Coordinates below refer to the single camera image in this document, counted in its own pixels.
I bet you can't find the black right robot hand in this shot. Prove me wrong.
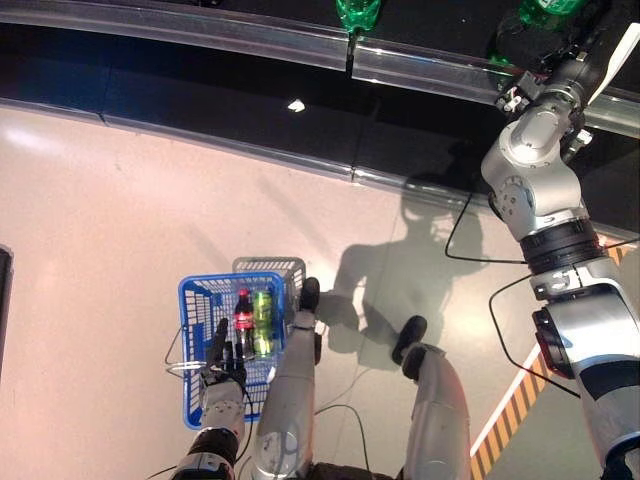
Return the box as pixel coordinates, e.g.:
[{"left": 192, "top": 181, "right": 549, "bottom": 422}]
[{"left": 492, "top": 4, "right": 626, "bottom": 76}]

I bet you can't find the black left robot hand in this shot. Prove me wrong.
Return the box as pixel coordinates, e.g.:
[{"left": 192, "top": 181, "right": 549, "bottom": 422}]
[{"left": 199, "top": 317, "right": 250, "bottom": 431}]

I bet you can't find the green plastic bottle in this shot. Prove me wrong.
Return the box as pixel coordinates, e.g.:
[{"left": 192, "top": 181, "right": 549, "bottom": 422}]
[
  {"left": 487, "top": 0, "right": 590, "bottom": 69},
  {"left": 334, "top": 0, "right": 383, "bottom": 33}
]

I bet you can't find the cola bottle red label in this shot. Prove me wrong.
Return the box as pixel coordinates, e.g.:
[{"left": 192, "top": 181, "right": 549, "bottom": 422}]
[{"left": 233, "top": 288, "right": 257, "bottom": 360}]

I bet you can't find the blue plastic shopping basket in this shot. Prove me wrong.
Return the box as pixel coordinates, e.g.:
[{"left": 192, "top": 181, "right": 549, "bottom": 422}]
[{"left": 163, "top": 272, "right": 289, "bottom": 431}]

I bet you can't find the green drink bottle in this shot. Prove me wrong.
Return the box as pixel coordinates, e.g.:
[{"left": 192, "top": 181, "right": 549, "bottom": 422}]
[{"left": 251, "top": 289, "right": 276, "bottom": 358}]

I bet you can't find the silver left robot leg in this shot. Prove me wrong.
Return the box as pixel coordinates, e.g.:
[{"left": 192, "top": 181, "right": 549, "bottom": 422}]
[{"left": 253, "top": 277, "right": 324, "bottom": 480}]

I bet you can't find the silver robot leg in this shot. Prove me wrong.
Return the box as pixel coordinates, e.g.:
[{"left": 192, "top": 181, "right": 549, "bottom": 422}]
[
  {"left": 391, "top": 314, "right": 474, "bottom": 480},
  {"left": 253, "top": 277, "right": 324, "bottom": 480}
]

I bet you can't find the white paper strip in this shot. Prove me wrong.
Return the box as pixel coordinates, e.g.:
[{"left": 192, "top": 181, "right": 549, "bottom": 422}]
[{"left": 586, "top": 24, "right": 640, "bottom": 108}]

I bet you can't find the silver right robot leg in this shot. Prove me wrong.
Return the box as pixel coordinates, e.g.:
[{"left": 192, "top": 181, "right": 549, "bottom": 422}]
[{"left": 391, "top": 314, "right": 474, "bottom": 480}]

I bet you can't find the black box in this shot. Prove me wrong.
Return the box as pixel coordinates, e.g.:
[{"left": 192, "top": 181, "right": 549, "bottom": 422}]
[{"left": 0, "top": 244, "right": 15, "bottom": 384}]

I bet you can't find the yellow black hazard tape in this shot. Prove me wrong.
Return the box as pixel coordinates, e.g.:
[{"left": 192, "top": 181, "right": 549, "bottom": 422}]
[{"left": 469, "top": 239, "right": 640, "bottom": 480}]

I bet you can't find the thin black cable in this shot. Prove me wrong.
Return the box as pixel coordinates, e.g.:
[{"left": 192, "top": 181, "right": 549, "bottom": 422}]
[
  {"left": 313, "top": 367, "right": 374, "bottom": 474},
  {"left": 489, "top": 271, "right": 584, "bottom": 400},
  {"left": 233, "top": 384, "right": 255, "bottom": 462},
  {"left": 444, "top": 191, "right": 529, "bottom": 266}
]

